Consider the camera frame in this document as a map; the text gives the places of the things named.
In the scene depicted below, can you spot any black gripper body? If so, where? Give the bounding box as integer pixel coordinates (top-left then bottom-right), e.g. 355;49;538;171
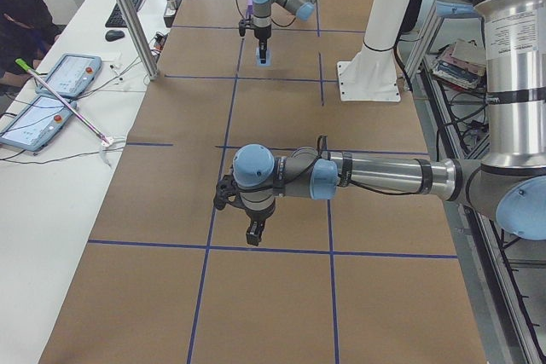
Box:
241;197;276;223
253;25;272;41

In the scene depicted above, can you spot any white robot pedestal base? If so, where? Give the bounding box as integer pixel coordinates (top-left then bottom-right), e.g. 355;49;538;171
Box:
336;0;410;102

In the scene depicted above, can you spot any light blue foam block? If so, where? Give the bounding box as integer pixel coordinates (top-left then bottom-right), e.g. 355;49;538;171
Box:
255;48;271;67

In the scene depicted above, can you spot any teach pendant tablet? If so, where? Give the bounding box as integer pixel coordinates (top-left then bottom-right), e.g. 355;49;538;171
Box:
44;54;102;100
1;95;73;152

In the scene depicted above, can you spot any upper teach pendant tablet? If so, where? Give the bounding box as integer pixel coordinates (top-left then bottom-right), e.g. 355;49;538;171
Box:
44;54;102;100

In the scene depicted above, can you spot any green tipped metal rod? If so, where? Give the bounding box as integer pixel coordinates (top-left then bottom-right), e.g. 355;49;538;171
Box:
15;58;114;147

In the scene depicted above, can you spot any black keyboard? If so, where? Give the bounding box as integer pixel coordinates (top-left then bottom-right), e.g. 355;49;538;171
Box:
104;0;149;28

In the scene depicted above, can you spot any stack of books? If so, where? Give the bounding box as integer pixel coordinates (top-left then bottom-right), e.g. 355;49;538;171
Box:
432;39;486;90

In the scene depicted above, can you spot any lower teach pendant tablet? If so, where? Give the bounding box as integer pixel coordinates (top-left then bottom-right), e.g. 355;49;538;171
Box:
1;95;73;152

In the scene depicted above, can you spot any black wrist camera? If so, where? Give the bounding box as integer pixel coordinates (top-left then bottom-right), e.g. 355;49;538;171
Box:
238;18;253;38
213;174;242;211

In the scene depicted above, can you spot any metal cup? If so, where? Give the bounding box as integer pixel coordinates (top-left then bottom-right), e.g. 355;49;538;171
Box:
166;0;177;13

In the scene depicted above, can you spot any person in black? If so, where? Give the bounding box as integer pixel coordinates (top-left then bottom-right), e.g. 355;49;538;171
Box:
1;0;61;94

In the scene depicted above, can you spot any black computer mouse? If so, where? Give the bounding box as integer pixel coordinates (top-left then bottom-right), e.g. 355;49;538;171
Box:
104;29;125;43

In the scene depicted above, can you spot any aluminium frame post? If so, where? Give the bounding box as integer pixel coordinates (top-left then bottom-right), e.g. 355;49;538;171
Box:
116;0;159;81

